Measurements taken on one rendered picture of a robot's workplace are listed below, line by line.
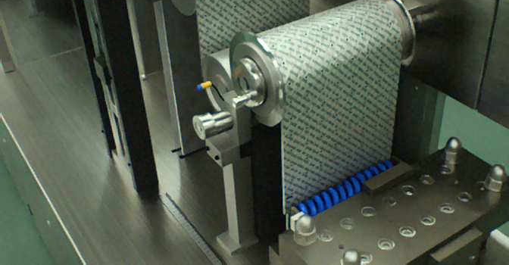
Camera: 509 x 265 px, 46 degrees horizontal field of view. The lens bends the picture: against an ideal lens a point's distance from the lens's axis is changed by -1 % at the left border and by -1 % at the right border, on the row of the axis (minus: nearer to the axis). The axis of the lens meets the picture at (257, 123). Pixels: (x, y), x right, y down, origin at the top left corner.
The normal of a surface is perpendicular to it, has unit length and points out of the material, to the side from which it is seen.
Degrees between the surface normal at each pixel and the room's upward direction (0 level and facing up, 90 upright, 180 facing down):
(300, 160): 90
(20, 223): 0
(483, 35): 90
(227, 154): 90
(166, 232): 0
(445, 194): 0
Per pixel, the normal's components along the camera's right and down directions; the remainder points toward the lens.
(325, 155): 0.55, 0.46
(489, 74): -0.83, 0.35
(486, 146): -0.04, -0.82
